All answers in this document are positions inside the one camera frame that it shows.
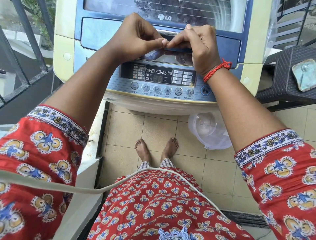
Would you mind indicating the dark metal balcony railing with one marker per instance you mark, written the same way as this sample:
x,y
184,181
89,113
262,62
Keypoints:
x,y
27,27

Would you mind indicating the person's right foot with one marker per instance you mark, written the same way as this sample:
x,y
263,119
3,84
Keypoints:
x,y
170,148

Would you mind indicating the blue washing machine lid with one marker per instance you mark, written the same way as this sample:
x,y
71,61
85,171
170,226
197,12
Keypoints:
x,y
103,34

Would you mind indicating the striped trousers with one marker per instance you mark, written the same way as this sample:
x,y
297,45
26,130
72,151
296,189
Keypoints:
x,y
167,163

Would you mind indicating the person's right forearm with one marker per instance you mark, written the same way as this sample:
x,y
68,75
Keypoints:
x,y
234,108

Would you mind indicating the cream and blue washing machine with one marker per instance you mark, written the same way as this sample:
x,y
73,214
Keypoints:
x,y
66,69

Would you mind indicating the person's left foot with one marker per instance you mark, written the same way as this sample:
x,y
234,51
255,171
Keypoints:
x,y
143,149

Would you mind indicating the person's right hand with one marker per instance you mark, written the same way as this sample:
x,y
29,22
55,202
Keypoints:
x,y
205,47

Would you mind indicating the clear square suction holder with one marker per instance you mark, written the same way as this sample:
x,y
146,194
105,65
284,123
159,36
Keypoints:
x,y
305,76

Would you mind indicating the clear plastic container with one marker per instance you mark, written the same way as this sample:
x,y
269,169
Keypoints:
x,y
209,131

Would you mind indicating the dark floor drain grate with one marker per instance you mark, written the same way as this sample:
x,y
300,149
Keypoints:
x,y
246,218

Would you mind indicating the black wicker stool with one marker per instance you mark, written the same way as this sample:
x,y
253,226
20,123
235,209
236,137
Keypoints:
x,y
279,74

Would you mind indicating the person's right thumb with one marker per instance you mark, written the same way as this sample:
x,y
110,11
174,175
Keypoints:
x,y
180,45

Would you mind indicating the person's left thumb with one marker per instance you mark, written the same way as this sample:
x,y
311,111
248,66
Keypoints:
x,y
155,44

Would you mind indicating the person's left hand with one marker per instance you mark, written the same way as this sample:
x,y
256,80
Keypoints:
x,y
130,39

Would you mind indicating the red patterned tunic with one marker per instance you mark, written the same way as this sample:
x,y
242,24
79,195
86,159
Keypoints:
x,y
158,202

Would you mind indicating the person's foot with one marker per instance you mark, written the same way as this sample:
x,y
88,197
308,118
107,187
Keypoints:
x,y
170,148
143,149

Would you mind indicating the person's left forearm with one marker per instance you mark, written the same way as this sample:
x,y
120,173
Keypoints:
x,y
86,89

